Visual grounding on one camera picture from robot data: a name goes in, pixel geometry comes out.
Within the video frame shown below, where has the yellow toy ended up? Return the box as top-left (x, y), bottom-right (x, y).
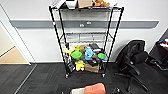
top-left (75, 60), bottom-right (86, 72)

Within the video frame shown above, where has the dark desk with clutter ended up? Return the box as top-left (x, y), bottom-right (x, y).
top-left (149, 28), bottom-right (168, 71)

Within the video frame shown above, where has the plain brown cardboard box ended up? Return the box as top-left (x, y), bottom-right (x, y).
top-left (77, 0), bottom-right (94, 9)

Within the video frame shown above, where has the white bowl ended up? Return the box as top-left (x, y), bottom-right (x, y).
top-left (65, 0), bottom-right (78, 9)

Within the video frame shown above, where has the brown cardboard box with print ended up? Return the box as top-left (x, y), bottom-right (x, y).
top-left (84, 61), bottom-right (101, 74)

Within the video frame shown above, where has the black wire shelf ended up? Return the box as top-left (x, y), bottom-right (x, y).
top-left (48, 3), bottom-right (125, 79)

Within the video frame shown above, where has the black flat box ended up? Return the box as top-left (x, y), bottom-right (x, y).
top-left (89, 42), bottom-right (102, 52)

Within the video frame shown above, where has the small green bowl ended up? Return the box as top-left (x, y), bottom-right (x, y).
top-left (97, 52), bottom-right (107, 61)

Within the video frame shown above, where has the large green bowl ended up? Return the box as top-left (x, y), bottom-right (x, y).
top-left (70, 50), bottom-right (83, 60)

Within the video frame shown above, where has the pale yellow bag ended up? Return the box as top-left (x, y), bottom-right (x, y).
top-left (62, 46), bottom-right (72, 56)

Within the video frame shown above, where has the blue toy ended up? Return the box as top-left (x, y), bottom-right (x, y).
top-left (84, 47), bottom-right (96, 61)

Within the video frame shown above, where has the black office chair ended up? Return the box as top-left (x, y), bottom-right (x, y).
top-left (114, 39), bottom-right (150, 93)

